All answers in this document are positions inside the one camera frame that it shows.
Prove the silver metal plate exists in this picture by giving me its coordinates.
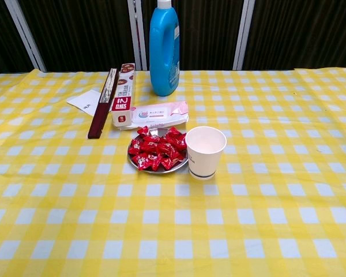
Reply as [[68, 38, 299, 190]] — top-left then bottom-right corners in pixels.
[[127, 126, 190, 175]]

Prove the white paper cup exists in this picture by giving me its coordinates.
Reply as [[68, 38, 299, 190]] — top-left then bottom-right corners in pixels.
[[185, 126, 227, 181]]

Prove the pink white wet wipes pack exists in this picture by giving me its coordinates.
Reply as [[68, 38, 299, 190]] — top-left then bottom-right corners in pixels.
[[130, 100, 190, 130]]

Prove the red white cling film box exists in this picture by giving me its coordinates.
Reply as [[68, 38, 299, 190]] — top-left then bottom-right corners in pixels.
[[111, 63, 137, 128]]

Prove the blue detergent bottle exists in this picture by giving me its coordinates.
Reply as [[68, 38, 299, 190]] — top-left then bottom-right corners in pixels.
[[149, 0, 181, 97]]

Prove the white paper note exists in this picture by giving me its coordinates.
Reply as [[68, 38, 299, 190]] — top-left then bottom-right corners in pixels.
[[66, 89, 102, 117]]

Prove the yellow white checkered tablecloth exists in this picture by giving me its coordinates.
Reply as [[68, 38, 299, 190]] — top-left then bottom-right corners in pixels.
[[0, 68, 346, 277]]

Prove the black pleated curtain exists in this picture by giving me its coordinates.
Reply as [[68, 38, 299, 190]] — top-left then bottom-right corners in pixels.
[[17, 0, 135, 72], [0, 0, 35, 74], [142, 0, 245, 71], [243, 0, 346, 71]]

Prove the white frame post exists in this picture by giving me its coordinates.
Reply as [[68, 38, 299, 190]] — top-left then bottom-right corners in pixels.
[[4, 0, 48, 72], [232, 0, 256, 71], [127, 0, 148, 71]]

